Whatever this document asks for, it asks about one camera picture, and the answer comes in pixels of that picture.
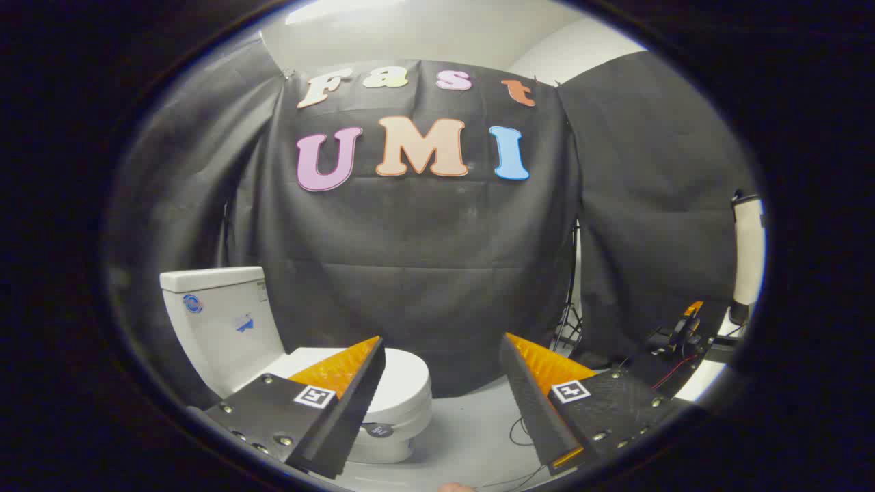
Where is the white toilet seat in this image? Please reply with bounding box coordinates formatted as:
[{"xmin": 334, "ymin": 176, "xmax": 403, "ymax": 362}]
[{"xmin": 362, "ymin": 400, "xmax": 433, "ymax": 433}]

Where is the white toilet lid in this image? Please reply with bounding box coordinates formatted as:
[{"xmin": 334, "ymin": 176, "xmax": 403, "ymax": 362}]
[{"xmin": 262, "ymin": 346, "xmax": 433, "ymax": 439}]

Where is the black backdrop cloth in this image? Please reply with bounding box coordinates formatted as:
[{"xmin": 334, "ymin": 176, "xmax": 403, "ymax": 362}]
[{"xmin": 106, "ymin": 34, "xmax": 759, "ymax": 411}]

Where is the spare black orange gripper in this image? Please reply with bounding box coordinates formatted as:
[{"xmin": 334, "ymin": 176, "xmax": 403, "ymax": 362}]
[{"xmin": 648, "ymin": 300, "xmax": 738, "ymax": 364}]

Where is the red cable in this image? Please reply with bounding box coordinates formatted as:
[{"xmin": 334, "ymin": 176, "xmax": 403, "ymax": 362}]
[{"xmin": 651, "ymin": 354, "xmax": 699, "ymax": 392}]

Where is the white ceramic toilet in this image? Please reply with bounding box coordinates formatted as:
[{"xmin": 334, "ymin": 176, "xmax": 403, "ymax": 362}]
[{"xmin": 159, "ymin": 266, "xmax": 433, "ymax": 465}]

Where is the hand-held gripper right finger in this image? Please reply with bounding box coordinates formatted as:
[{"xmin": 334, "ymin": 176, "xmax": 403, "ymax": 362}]
[{"xmin": 498, "ymin": 332, "xmax": 682, "ymax": 476}]

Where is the black cable coil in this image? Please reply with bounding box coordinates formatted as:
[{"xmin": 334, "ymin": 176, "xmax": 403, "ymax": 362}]
[{"xmin": 509, "ymin": 415, "xmax": 549, "ymax": 449}]

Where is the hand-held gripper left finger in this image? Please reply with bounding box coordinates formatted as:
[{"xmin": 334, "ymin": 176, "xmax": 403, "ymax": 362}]
[{"xmin": 204, "ymin": 336, "xmax": 386, "ymax": 480}]

